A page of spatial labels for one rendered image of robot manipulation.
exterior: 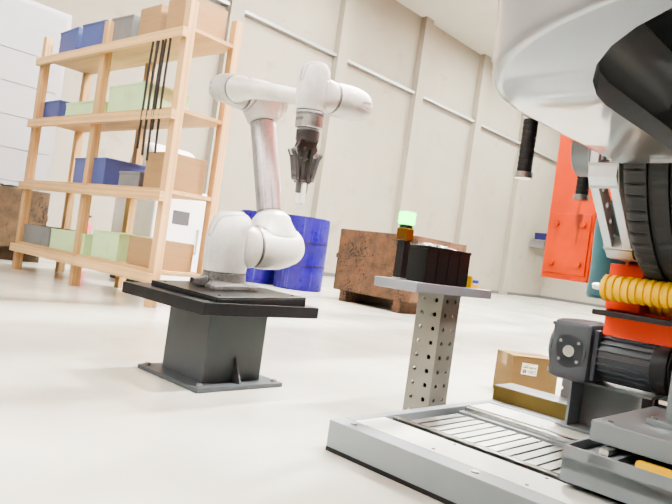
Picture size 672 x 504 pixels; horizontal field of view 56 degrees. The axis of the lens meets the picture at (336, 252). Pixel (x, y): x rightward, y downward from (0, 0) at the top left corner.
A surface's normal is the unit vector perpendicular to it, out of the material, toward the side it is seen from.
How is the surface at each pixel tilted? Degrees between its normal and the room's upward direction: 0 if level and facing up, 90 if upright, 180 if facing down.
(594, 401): 90
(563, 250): 90
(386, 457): 90
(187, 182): 90
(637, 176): 111
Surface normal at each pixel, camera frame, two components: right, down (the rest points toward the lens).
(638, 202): -0.67, 0.41
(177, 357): -0.68, -0.10
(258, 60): 0.72, 0.10
